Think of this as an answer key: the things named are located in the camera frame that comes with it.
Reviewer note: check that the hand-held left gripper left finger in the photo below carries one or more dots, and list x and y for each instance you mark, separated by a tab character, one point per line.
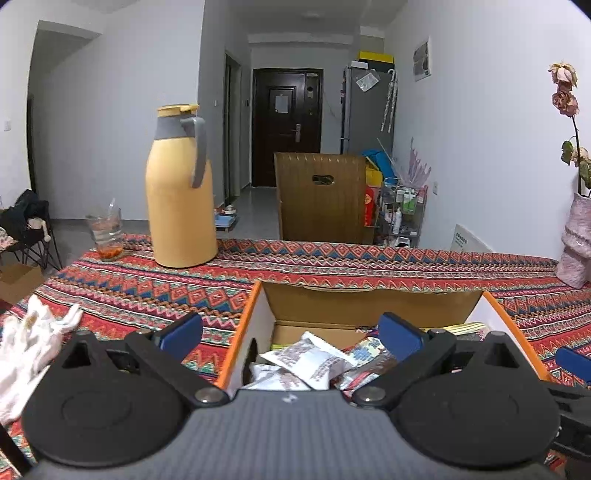
180	337

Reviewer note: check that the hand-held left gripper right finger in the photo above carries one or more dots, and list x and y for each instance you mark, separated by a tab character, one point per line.
401	339

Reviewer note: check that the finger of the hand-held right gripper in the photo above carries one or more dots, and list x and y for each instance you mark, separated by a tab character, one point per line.
575	364
575	401

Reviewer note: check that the red blue snack packet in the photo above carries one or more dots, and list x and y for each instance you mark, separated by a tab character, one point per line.
367	357

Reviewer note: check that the orange cardboard box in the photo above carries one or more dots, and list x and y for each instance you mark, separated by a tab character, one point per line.
369	304

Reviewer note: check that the yellow packet with dark window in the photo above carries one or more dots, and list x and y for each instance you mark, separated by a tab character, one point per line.
466	328

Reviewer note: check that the white snack packet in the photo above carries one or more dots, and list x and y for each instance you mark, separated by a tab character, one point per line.
314	364
272	381

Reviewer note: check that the red patterned tablecloth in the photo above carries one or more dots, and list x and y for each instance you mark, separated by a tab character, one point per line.
138	286

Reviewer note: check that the pink textured vase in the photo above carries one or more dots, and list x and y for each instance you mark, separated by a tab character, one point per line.
575	249

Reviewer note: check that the white leaning board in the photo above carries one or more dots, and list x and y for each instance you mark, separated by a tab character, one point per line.
468	240

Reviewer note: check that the blue floor tray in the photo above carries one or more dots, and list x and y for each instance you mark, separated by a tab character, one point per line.
226	220

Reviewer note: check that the glass cup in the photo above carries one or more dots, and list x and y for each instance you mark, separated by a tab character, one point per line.
106	235

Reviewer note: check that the yellow thermos jug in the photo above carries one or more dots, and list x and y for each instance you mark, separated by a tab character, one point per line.
180	207

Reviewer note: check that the red gift box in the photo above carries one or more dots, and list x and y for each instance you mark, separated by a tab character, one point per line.
371	205

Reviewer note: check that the white cotton gloves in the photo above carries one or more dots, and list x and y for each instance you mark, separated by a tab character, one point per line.
27	360

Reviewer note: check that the yellow bag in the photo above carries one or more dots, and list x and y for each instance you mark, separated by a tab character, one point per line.
374	177

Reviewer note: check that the small cardboard box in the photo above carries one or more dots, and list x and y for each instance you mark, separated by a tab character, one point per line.
18	281

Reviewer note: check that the pink transparent umbrella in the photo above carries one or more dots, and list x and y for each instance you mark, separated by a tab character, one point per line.
415	164

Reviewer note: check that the black folding chair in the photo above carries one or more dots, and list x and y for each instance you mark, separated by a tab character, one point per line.
27	221

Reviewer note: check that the dark entrance door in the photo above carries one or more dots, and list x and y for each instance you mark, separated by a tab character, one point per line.
286	157

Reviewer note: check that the grey interior door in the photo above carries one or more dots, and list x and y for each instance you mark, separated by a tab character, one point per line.
233	129

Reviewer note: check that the grey fridge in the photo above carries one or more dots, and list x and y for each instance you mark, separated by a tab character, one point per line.
364	120

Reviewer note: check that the white folded umbrella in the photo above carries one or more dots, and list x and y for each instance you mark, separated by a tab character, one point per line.
390	101

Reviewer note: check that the white paper notice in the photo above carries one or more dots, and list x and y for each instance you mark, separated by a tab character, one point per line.
282	104

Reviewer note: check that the clear plastic bag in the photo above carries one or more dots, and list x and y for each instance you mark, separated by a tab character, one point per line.
367	81

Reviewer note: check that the bunch of dried roses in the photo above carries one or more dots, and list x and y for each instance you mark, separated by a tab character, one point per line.
564	99

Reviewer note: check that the yellow storage box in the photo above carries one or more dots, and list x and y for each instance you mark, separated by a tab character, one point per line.
376	57

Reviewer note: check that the white wall switch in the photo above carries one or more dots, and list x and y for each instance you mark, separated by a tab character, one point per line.
7	124

